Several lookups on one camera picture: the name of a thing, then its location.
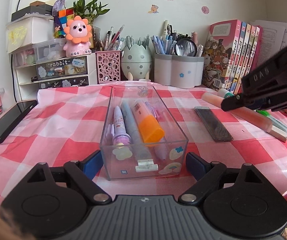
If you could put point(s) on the lilac clear gel pen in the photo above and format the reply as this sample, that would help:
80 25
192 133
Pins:
160 147

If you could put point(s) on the black lead refill case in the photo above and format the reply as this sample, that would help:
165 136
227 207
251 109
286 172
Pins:
215 128

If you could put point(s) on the orange cap highlighter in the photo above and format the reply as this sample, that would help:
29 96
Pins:
141 115

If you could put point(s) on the cream spine comic book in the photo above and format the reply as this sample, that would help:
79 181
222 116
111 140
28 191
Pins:
240 54

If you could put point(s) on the blue spine comic book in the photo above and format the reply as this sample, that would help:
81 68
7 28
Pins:
237 54

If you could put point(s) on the purple cartoon pen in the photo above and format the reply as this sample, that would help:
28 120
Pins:
117 130

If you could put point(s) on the green cap highlighter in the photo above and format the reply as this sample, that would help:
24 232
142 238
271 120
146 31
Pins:
276 122

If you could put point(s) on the red pink spine comic book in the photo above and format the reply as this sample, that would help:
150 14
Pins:
245 55

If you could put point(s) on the dirty white eraser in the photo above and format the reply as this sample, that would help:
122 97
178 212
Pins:
278 134

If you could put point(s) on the pink checkered table cloth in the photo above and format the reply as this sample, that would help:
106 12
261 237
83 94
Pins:
67 125

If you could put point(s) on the pink lion toy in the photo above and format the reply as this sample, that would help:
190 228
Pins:
78 33

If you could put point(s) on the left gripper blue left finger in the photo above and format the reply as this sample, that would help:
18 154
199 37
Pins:
92 164

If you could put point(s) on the bamboo plant in pot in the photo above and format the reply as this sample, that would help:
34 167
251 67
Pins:
91 11

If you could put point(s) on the rubik's cube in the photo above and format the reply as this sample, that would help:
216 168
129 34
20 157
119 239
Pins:
60 22

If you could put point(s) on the pink perforated pen holder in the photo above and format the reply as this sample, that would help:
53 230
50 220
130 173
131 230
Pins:
108 65

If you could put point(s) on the magnifying glass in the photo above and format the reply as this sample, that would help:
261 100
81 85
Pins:
186 47

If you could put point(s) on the green white glue stick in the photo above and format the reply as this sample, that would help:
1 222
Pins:
223 93

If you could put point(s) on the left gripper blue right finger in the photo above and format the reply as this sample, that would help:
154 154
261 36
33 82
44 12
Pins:
197 166

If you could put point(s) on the grey white flower pen holder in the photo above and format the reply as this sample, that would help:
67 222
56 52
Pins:
178 71

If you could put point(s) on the blue grey pen case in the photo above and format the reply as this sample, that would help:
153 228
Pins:
140 151

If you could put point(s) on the stack of printed papers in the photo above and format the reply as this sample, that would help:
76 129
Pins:
273 39

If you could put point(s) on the clear plastic organizer tray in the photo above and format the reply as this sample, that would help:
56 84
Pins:
119 161

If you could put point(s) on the green egg pen holder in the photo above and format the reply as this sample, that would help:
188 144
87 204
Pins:
136 62

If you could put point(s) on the black smartphone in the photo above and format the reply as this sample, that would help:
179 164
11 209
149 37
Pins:
10 119

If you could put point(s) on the white mini drawer unit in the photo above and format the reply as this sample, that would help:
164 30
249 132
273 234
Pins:
44 65

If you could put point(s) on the white spine comic book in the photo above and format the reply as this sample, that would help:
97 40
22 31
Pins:
253 52

